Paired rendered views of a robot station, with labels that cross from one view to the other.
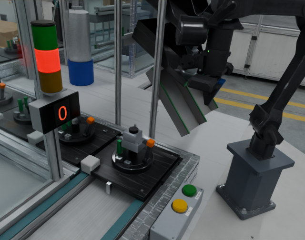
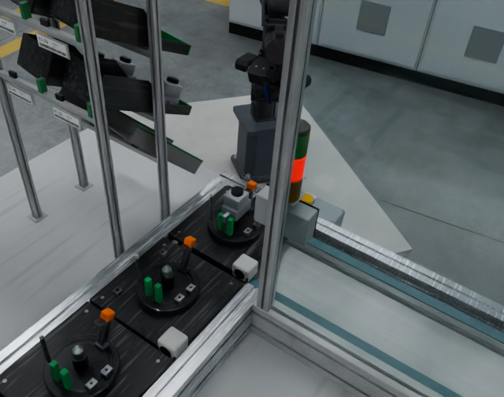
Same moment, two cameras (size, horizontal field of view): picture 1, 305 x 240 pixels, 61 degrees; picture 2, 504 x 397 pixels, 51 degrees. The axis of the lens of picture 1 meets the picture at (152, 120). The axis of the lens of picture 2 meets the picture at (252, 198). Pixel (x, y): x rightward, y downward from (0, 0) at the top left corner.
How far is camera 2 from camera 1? 124 cm
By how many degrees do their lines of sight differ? 69
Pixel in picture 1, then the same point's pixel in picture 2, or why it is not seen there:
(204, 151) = (172, 179)
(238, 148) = (257, 127)
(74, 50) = not seen: outside the picture
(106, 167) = (250, 251)
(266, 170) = not seen: hidden behind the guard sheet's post
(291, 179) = (230, 127)
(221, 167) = (206, 172)
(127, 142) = (242, 209)
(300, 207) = not seen: hidden behind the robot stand
